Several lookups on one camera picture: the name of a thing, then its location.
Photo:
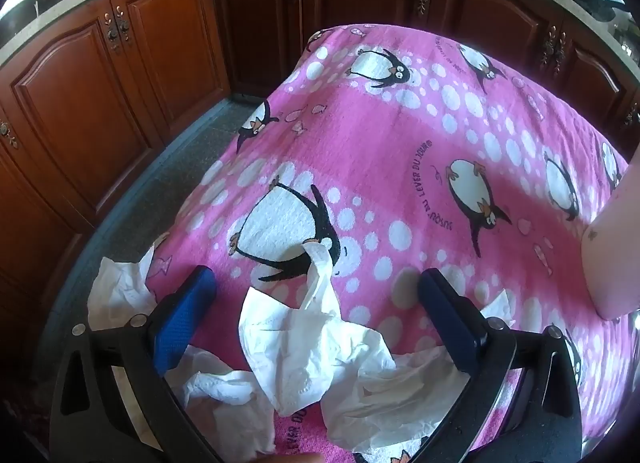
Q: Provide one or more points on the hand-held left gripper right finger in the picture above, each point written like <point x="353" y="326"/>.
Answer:
<point x="447" y="323"/>

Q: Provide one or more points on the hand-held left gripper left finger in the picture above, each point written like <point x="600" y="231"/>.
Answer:
<point x="185" y="313"/>

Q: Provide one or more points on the person's right forearm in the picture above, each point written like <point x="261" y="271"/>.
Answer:
<point x="617" y="253"/>

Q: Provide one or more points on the crumpled white tissue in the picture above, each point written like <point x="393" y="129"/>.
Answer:
<point x="497" y="310"/>
<point x="220" y="388"/>
<point x="300" y="343"/>
<point x="380" y="408"/>
<point x="120" y="288"/>

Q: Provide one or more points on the pink penguin print blanket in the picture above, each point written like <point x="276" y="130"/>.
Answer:
<point x="400" y="168"/>

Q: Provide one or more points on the brown wooden base cabinets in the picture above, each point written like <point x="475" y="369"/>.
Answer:
<point x="75" y="108"/>

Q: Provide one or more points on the grey stone countertop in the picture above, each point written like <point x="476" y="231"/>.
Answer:
<point x="50" y="18"/>

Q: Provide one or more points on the dark cooking pot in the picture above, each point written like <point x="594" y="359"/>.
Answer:
<point x="15" y="15"/>

